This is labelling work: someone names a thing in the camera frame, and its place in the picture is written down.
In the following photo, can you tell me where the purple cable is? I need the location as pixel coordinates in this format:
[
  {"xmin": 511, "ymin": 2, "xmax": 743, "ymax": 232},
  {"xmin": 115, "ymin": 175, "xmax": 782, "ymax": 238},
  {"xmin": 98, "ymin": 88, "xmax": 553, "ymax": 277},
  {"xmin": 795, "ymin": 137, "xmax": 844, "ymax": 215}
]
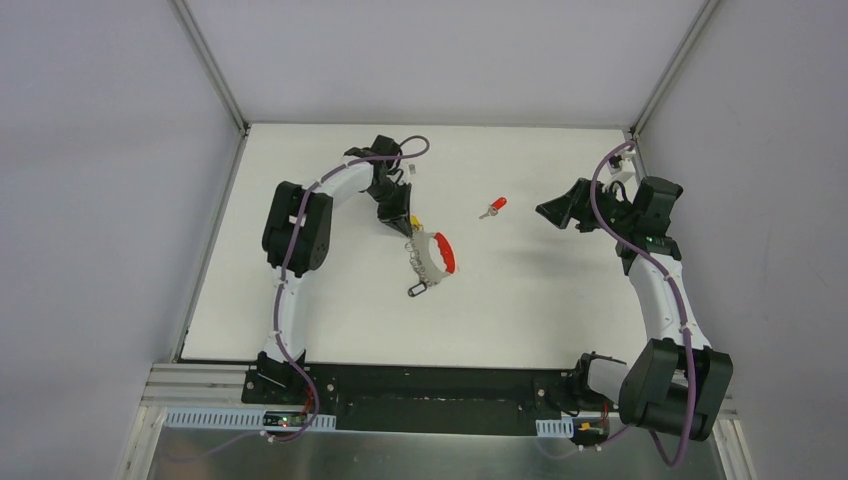
[
  {"xmin": 535, "ymin": 139, "xmax": 697, "ymax": 469},
  {"xmin": 165, "ymin": 135, "xmax": 431, "ymax": 462}
]

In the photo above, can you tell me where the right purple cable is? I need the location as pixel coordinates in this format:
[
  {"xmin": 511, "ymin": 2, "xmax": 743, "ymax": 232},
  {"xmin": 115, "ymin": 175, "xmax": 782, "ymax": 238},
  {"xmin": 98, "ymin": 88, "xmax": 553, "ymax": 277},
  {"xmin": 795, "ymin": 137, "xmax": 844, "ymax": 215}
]
[{"xmin": 535, "ymin": 139, "xmax": 697, "ymax": 469}]

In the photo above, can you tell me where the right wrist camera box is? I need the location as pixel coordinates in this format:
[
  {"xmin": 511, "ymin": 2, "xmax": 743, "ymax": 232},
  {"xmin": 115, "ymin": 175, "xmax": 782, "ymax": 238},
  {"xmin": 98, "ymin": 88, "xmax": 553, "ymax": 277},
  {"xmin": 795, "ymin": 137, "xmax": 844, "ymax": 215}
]
[{"xmin": 607, "ymin": 148, "xmax": 636, "ymax": 182}]

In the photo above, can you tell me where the yellow key tag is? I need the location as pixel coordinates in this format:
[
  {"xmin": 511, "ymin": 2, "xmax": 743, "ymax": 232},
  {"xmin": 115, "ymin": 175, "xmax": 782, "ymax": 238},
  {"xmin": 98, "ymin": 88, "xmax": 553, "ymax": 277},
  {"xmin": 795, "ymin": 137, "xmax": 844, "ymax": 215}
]
[{"xmin": 410, "ymin": 215, "xmax": 424, "ymax": 232}]

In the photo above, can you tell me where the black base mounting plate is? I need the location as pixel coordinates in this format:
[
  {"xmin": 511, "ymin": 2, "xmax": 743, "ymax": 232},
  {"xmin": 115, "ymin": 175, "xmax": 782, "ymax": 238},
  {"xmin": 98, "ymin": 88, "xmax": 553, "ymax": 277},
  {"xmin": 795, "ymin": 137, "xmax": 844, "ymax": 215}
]
[{"xmin": 241, "ymin": 360, "xmax": 614, "ymax": 436}]

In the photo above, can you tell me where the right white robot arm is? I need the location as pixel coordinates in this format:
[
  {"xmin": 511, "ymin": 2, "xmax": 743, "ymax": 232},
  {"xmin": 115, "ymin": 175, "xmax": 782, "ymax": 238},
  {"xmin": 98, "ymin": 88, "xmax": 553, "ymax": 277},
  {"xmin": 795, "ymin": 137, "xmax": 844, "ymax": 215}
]
[{"xmin": 535, "ymin": 176, "xmax": 733, "ymax": 441}]

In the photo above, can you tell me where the red handled keyring holder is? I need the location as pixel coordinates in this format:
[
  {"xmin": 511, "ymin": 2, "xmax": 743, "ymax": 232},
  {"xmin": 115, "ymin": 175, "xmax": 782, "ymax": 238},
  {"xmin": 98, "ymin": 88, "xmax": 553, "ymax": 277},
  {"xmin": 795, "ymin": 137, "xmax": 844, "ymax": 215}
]
[{"xmin": 406, "ymin": 230, "xmax": 457, "ymax": 298}]

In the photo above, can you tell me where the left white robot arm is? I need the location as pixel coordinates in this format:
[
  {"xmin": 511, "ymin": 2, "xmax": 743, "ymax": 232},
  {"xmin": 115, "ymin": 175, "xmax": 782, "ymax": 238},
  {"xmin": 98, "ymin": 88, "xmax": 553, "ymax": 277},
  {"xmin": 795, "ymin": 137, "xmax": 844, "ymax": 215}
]
[{"xmin": 254, "ymin": 135, "xmax": 429, "ymax": 405}]

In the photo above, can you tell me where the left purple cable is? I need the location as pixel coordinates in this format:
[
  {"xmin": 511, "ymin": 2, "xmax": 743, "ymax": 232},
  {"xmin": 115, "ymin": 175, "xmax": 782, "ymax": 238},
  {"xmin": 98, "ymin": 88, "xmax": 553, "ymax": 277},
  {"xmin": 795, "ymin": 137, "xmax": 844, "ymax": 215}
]
[{"xmin": 165, "ymin": 135, "xmax": 431, "ymax": 462}]

